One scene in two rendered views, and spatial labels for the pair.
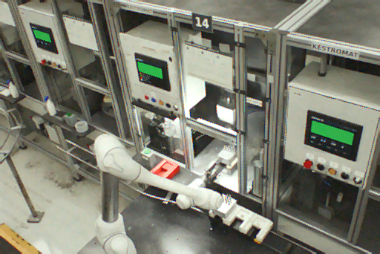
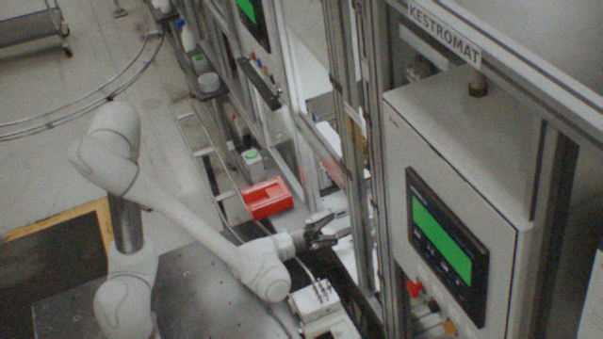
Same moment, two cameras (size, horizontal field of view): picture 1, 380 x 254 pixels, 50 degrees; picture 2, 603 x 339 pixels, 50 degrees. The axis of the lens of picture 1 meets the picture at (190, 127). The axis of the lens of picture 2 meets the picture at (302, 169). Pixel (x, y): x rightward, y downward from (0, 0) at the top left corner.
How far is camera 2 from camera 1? 1.12 m
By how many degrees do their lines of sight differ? 26
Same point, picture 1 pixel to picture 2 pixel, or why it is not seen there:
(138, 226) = (200, 276)
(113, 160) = (78, 149)
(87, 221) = not seen: hidden behind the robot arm
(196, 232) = (275, 325)
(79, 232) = not seen: hidden behind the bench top
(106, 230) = (113, 263)
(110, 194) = (115, 206)
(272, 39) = not seen: outside the picture
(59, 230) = (165, 234)
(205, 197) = (252, 273)
